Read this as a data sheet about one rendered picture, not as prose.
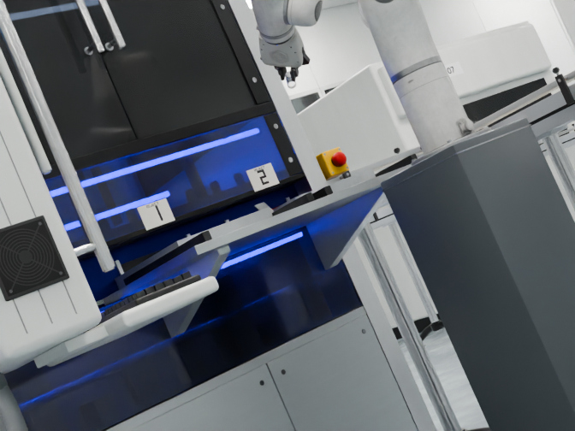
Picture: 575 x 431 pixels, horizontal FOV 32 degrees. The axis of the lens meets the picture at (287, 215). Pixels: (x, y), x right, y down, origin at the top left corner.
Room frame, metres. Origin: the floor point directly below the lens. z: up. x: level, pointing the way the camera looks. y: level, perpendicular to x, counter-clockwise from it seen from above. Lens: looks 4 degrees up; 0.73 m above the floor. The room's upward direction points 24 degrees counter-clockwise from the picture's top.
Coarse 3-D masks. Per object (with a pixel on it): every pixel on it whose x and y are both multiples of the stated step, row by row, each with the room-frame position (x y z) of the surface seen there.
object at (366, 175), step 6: (360, 174) 2.47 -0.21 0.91; (366, 174) 2.48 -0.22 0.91; (372, 174) 2.50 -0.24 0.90; (342, 180) 2.44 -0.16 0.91; (348, 180) 2.45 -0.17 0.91; (354, 180) 2.46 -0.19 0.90; (360, 180) 2.47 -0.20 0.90; (324, 186) 2.40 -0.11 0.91; (330, 186) 2.41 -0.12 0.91; (336, 186) 2.42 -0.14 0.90; (342, 186) 2.43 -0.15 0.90; (348, 186) 2.44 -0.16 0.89; (312, 192) 2.38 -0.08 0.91; (294, 198) 2.35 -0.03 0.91; (282, 204) 2.39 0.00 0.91
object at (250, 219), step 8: (248, 216) 2.26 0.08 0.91; (256, 216) 2.27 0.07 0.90; (264, 216) 2.28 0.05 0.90; (224, 224) 2.22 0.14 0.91; (232, 224) 2.23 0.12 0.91; (240, 224) 2.24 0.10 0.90; (248, 224) 2.25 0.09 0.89; (216, 232) 2.20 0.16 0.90; (224, 232) 2.21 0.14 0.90; (184, 240) 2.15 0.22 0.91; (168, 248) 2.18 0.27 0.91; (152, 256) 2.24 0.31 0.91; (160, 256) 2.21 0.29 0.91; (144, 264) 2.28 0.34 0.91; (128, 272) 2.35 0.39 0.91; (120, 280) 2.39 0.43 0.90; (120, 288) 2.41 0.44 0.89
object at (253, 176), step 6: (252, 168) 2.62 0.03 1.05; (258, 168) 2.63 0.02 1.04; (264, 168) 2.64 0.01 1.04; (270, 168) 2.65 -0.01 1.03; (252, 174) 2.61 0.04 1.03; (258, 174) 2.62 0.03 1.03; (270, 174) 2.64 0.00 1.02; (252, 180) 2.61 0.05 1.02; (258, 180) 2.62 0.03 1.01; (264, 180) 2.63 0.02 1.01; (270, 180) 2.64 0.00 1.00; (276, 180) 2.65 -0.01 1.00; (252, 186) 2.60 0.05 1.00; (258, 186) 2.61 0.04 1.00; (264, 186) 2.62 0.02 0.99
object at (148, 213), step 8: (160, 200) 2.44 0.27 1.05; (144, 208) 2.41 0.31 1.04; (152, 208) 2.42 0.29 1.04; (160, 208) 2.44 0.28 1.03; (168, 208) 2.45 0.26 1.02; (144, 216) 2.40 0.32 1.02; (152, 216) 2.42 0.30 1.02; (168, 216) 2.44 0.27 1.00; (144, 224) 2.40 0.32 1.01; (152, 224) 2.41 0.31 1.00; (160, 224) 2.42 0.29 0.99
